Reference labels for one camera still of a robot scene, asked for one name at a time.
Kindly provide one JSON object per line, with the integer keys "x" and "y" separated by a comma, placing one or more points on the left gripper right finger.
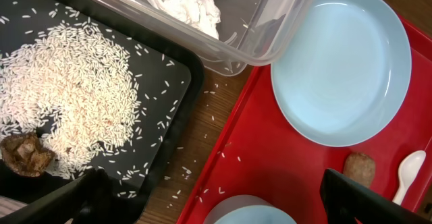
{"x": 346, "y": 201}

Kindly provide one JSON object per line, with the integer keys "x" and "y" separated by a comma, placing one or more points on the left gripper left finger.
{"x": 87, "y": 199}

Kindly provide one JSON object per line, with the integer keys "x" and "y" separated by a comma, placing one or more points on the white plastic spoon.
{"x": 407, "y": 173}

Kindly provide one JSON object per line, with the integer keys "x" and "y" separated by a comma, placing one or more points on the brown food lump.
{"x": 25, "y": 155}

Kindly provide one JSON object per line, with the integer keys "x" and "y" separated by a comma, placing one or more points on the small light blue bowl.
{"x": 247, "y": 209}

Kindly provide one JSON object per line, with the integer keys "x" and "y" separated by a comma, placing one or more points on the large light blue plate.
{"x": 346, "y": 72}

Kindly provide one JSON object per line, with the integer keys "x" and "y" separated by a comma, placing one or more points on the white rice pile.
{"x": 78, "y": 81}

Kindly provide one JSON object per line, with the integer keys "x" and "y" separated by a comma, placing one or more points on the white tissue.
{"x": 202, "y": 15}

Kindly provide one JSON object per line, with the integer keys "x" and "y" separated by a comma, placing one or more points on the black waste tray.
{"x": 170, "y": 78}

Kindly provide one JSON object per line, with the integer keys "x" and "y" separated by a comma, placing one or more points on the brown carrot-shaped food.
{"x": 360, "y": 168}

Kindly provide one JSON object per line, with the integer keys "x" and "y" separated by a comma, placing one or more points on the red serving tray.
{"x": 259, "y": 153}

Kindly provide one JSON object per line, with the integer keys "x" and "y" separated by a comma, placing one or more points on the clear plastic bin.
{"x": 251, "y": 32}

